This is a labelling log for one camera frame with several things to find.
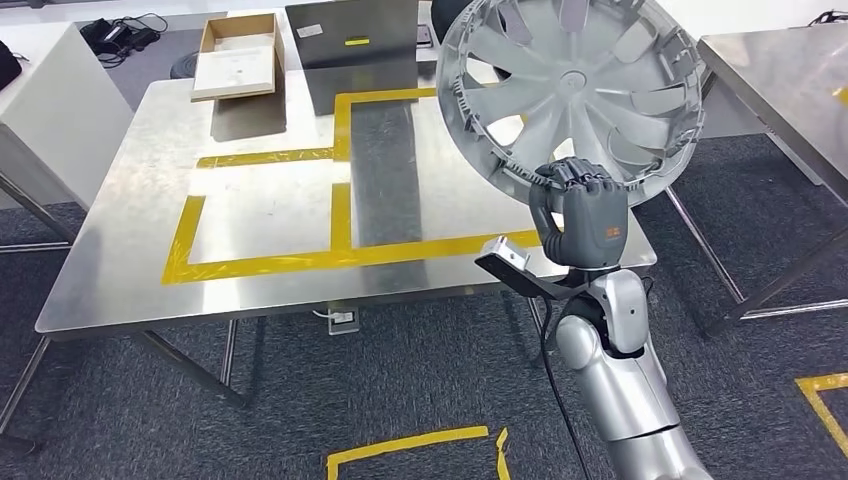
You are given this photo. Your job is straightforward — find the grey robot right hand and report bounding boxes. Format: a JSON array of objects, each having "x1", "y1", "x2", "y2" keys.
[{"x1": 527, "y1": 157, "x2": 631, "y2": 270}]

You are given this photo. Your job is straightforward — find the silver wheel hubcap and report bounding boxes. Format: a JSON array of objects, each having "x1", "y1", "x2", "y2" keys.
[{"x1": 435, "y1": 0, "x2": 708, "y2": 209}]

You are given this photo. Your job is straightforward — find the steel workbench table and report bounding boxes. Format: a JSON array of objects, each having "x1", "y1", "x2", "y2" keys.
[{"x1": 0, "y1": 62, "x2": 658, "y2": 439}]

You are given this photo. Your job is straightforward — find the white floor socket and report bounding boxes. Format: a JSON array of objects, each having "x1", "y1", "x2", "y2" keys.
[{"x1": 327, "y1": 307, "x2": 361, "y2": 337}]

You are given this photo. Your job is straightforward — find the yellow floor tape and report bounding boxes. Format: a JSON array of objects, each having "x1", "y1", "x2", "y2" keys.
[
  {"x1": 325, "y1": 425, "x2": 511, "y2": 480},
  {"x1": 794, "y1": 372, "x2": 848, "y2": 458}
]

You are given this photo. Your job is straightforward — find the grey metal panel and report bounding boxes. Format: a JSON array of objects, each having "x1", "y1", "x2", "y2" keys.
[{"x1": 284, "y1": 0, "x2": 422, "y2": 71}]

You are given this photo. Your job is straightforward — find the shallow wooden box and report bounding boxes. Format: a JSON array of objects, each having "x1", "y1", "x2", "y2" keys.
[{"x1": 190, "y1": 13, "x2": 287, "y2": 103}]

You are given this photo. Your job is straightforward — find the black round base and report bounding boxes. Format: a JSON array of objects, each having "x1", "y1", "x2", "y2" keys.
[{"x1": 169, "y1": 51, "x2": 200, "y2": 81}]

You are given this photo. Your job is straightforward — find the white cabinet panel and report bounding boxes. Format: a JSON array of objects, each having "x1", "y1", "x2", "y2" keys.
[{"x1": 0, "y1": 23, "x2": 136, "y2": 212}]

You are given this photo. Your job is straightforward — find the black bag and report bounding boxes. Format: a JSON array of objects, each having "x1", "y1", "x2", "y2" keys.
[{"x1": 0, "y1": 39, "x2": 24, "y2": 92}]

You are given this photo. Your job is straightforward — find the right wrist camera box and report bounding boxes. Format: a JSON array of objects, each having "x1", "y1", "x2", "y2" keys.
[{"x1": 474, "y1": 235, "x2": 591, "y2": 301}]

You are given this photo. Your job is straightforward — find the black camera cable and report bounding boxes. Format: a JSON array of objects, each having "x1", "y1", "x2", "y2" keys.
[{"x1": 539, "y1": 298, "x2": 593, "y2": 480}]

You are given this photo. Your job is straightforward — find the black cable bundle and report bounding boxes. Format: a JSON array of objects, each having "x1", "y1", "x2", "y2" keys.
[{"x1": 806, "y1": 8, "x2": 848, "y2": 29}]

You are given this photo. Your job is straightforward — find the black power adapter cables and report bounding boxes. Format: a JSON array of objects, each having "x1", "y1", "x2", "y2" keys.
[{"x1": 79, "y1": 13, "x2": 169, "y2": 69}]

